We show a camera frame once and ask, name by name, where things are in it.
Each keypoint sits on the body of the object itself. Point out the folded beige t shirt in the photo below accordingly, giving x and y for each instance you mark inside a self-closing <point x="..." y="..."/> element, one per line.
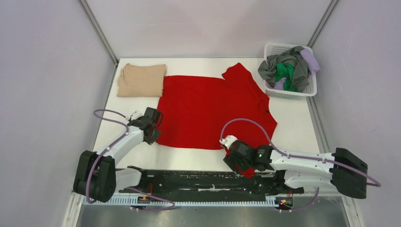
<point x="141" y="81"/>

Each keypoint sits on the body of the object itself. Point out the grey t shirt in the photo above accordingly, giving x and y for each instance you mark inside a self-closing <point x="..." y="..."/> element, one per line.
<point x="267" y="69"/>

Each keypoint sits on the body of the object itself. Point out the red t shirt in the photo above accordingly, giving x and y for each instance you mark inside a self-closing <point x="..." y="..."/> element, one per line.
<point x="199" y="111"/>

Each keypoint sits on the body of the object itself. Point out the white slotted cable duct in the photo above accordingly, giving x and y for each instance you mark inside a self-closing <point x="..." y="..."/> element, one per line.
<point x="139" y="200"/>

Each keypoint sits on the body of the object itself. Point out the white plastic laundry basket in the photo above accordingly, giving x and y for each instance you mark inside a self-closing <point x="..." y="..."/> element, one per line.
<point x="278" y="48"/>

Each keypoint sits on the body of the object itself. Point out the grey aluminium frame post right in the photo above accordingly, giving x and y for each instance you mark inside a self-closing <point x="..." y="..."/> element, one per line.
<point x="322" y="22"/>

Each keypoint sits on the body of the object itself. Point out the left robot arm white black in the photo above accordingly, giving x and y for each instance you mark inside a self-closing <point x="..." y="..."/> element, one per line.
<point x="97" y="177"/>

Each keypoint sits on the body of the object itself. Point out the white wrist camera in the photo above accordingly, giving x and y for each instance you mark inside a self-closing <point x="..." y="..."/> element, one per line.
<point x="228" y="141"/>
<point x="135" y="115"/>

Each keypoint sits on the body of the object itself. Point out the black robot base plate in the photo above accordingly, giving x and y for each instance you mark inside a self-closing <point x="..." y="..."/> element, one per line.
<point x="212" y="186"/>

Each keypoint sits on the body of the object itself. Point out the lilac t shirt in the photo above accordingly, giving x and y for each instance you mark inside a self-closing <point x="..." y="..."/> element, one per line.
<point x="304" y="63"/>

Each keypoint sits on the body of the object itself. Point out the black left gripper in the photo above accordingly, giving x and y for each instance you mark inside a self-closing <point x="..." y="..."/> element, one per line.
<point x="156" y="135"/>

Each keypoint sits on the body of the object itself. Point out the grey aluminium frame post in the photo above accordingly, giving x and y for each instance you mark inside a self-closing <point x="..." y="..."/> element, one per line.
<point x="98" y="30"/>
<point x="322" y="22"/>

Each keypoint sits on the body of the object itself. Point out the grey aluminium frame post left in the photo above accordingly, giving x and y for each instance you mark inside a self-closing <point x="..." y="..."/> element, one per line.
<point x="98" y="30"/>

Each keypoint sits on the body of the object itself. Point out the green t shirt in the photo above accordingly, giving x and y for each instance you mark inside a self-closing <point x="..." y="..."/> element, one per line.
<point x="283" y="77"/>

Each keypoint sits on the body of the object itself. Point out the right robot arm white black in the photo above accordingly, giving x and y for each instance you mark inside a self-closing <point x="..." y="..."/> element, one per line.
<point x="341" y="170"/>

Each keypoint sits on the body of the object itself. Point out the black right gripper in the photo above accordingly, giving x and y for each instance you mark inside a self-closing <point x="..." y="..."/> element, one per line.
<point x="232" y="161"/>

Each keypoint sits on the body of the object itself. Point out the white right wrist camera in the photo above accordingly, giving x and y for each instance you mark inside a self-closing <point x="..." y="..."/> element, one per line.
<point x="228" y="141"/>

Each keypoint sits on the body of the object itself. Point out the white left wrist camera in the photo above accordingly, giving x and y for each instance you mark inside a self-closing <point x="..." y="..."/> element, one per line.
<point x="135" y="115"/>

